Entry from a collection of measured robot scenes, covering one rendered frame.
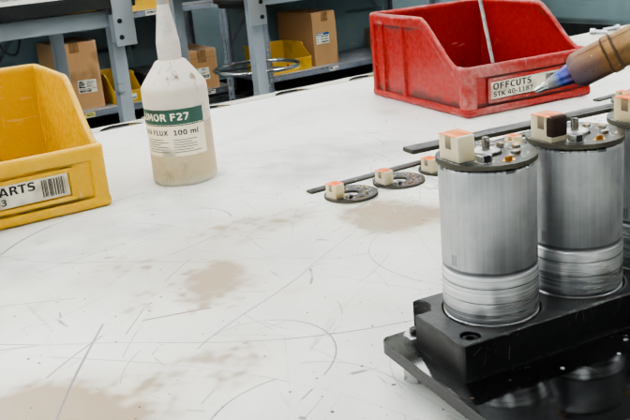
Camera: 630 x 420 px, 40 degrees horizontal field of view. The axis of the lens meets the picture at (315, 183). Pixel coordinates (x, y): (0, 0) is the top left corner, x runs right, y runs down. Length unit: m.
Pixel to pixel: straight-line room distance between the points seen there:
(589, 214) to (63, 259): 0.22
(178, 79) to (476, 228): 0.25
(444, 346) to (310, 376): 0.04
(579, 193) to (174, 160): 0.26
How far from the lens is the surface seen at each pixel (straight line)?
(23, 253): 0.38
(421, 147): 0.22
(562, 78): 0.20
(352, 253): 0.33
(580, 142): 0.22
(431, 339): 0.22
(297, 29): 4.99
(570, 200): 0.23
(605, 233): 0.23
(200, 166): 0.44
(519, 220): 0.21
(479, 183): 0.21
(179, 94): 0.43
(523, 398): 0.21
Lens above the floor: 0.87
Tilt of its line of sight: 16 degrees down
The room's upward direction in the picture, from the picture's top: 5 degrees counter-clockwise
